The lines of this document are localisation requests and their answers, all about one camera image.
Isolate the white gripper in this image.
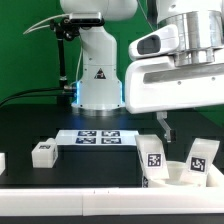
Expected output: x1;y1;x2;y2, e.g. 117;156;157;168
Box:
125;55;224;143

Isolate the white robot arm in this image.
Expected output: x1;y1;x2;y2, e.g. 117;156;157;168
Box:
60;0;224;124

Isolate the white marker tag plate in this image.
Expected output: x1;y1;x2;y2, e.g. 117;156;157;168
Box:
55;130;138;146

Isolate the white obstacle fence frame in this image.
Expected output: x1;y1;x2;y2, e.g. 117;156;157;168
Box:
0;151;224;217

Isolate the black cable bundle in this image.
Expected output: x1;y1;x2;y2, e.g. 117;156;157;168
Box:
0;84;77;108

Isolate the black camera on stand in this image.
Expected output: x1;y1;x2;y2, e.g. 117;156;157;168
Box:
69;12;104;27

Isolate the black camera stand pole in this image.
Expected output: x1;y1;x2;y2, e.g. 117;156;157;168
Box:
50;19;80;106

